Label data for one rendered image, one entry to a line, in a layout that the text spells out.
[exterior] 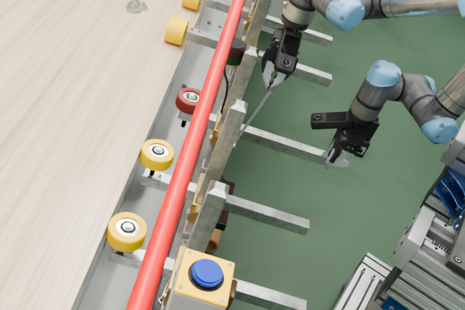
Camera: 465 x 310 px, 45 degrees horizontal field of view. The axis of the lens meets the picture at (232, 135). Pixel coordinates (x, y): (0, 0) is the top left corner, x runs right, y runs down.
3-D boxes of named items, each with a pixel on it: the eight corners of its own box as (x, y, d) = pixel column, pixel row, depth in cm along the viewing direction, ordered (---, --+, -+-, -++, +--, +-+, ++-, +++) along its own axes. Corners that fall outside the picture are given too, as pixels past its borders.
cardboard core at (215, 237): (231, 191, 250) (220, 242, 226) (226, 203, 255) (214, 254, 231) (214, 185, 249) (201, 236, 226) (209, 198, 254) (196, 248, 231)
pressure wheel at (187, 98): (198, 122, 164) (209, 91, 157) (193, 138, 157) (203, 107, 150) (172, 113, 163) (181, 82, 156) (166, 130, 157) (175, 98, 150)
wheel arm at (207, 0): (329, 43, 195) (333, 34, 193) (329, 48, 192) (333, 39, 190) (192, -4, 192) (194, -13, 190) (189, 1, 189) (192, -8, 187)
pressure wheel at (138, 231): (125, 239, 125) (134, 205, 118) (144, 265, 121) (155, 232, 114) (93, 252, 120) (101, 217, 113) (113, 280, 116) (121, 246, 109)
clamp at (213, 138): (232, 124, 164) (237, 111, 160) (225, 153, 153) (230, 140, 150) (214, 117, 163) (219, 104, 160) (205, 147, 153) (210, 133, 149)
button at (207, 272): (221, 270, 74) (225, 262, 73) (216, 295, 71) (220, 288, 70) (193, 261, 74) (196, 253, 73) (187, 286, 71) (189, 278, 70)
